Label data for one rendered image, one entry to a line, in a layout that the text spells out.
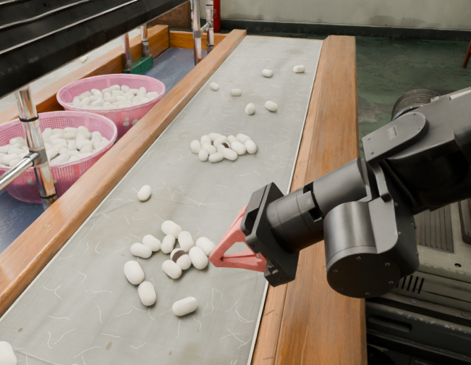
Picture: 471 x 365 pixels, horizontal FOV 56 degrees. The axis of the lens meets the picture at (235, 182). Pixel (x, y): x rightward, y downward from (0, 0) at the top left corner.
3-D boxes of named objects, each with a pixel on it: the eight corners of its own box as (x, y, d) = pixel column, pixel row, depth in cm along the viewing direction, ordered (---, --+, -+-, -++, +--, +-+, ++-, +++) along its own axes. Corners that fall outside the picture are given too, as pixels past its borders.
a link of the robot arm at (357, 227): (462, 170, 41) (419, 105, 37) (508, 267, 32) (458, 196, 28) (349, 221, 47) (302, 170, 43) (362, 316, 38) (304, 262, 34)
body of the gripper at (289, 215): (239, 242, 42) (304, 210, 38) (259, 187, 50) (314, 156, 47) (278, 288, 43) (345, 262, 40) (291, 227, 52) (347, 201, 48)
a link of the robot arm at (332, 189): (393, 178, 44) (364, 140, 41) (406, 228, 39) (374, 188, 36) (333, 207, 47) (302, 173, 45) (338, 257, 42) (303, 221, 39)
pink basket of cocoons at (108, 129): (126, 145, 106) (121, 108, 101) (118, 207, 84) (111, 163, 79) (9, 151, 103) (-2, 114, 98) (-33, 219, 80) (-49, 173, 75)
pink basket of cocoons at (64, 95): (181, 110, 125) (179, 77, 120) (144, 152, 103) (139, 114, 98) (95, 102, 130) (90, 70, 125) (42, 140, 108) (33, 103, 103)
